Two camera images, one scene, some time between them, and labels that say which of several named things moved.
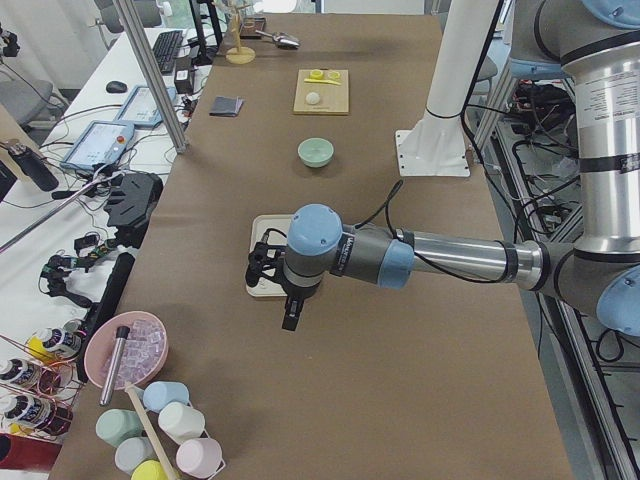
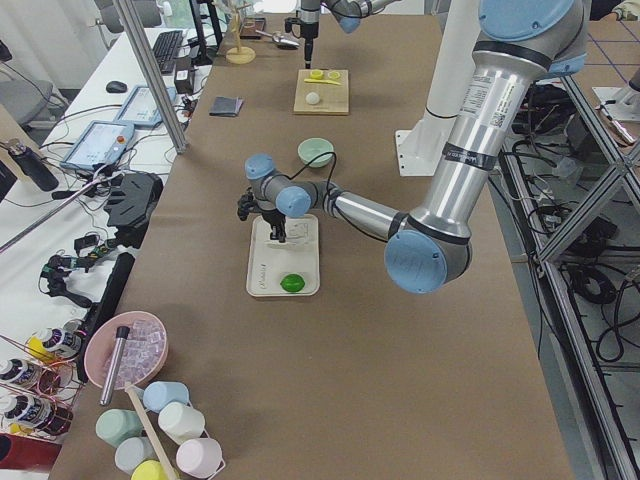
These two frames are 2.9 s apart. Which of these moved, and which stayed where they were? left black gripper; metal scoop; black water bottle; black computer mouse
Moved: left black gripper
Stayed: black computer mouse; black water bottle; metal scoop
